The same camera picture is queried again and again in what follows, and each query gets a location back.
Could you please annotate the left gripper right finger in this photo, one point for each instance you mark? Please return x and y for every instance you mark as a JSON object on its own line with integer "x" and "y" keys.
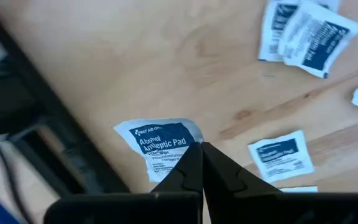
{"x": 222, "y": 180}

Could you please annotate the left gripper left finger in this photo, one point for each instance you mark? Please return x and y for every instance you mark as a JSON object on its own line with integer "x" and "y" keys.
{"x": 188, "y": 177}

